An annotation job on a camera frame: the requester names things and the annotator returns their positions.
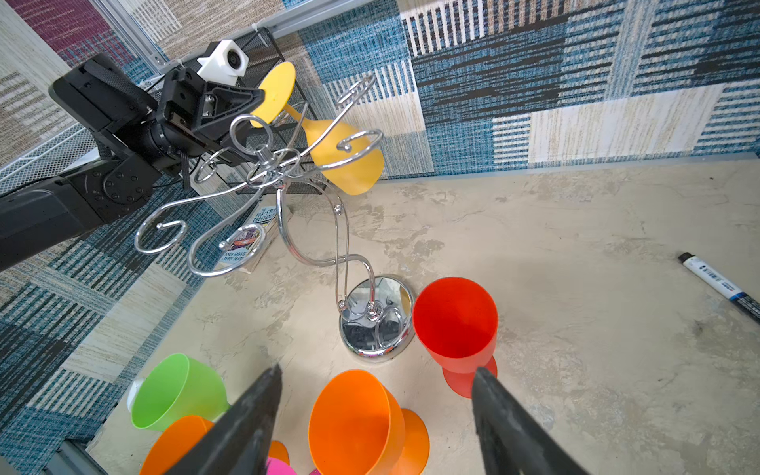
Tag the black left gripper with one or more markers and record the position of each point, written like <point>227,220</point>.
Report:
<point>194,116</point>

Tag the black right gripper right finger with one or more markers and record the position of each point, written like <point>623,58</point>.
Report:
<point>511,440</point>

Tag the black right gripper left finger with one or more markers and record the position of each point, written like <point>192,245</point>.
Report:
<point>239,443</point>

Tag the pink plastic wine glass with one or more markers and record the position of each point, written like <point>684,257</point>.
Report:
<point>275,466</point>

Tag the green plastic wine glass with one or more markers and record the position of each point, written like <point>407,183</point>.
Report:
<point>178,387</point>

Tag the orange wine glass front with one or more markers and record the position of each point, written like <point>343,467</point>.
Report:
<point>358,427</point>

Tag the red plastic wine glass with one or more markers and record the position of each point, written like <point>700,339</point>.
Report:
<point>457,322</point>

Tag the yellow plastic wine glass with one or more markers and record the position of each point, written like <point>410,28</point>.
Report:
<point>348,157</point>

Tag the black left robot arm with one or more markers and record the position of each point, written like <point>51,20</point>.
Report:
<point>139,139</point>

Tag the black mesh shelf rack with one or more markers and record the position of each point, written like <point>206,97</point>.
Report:
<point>264,54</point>

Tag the treehouse paperback book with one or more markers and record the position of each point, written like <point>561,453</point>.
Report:
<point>249,245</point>

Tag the black marker pen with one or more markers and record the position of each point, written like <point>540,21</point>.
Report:
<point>743,301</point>

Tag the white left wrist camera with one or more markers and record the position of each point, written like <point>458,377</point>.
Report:
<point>226,64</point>

